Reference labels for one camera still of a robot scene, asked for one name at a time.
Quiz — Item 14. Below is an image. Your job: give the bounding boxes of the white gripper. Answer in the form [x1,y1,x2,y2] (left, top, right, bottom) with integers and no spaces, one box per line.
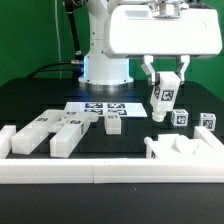
[103,5,222,84]

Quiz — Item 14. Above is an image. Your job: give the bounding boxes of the white chair seat part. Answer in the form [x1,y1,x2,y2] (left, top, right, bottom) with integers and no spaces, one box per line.
[144,134,213,160]

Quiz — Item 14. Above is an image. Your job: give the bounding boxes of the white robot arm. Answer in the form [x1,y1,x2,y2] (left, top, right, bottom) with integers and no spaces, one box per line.
[63,0,222,89]

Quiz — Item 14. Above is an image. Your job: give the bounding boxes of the white tag sheet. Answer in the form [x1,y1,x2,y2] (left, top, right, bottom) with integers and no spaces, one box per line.
[64,102,147,117]

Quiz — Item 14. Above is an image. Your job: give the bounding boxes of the white right fence block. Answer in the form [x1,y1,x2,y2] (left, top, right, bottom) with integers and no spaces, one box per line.
[193,126,224,159]

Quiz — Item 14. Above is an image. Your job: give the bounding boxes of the white fence block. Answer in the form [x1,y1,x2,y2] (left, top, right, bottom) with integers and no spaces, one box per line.
[0,125,16,159]
[193,126,224,159]

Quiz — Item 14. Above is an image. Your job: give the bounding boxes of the white left fence block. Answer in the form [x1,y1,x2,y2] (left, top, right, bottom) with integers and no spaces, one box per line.
[0,125,16,159]

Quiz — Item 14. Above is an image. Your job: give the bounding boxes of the white front fence bar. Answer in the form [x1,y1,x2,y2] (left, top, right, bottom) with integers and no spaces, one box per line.
[0,159,224,184]

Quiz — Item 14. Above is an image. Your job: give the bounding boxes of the black cable bundle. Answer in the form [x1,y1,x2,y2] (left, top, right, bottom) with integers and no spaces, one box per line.
[27,0,85,80]

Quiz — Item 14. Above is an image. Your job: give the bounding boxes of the white chair back frame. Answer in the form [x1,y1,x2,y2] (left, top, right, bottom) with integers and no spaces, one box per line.
[12,109,99,158]

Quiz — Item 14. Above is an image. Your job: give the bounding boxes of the thin grey cable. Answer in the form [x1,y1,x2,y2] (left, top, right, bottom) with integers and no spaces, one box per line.
[54,0,63,80]

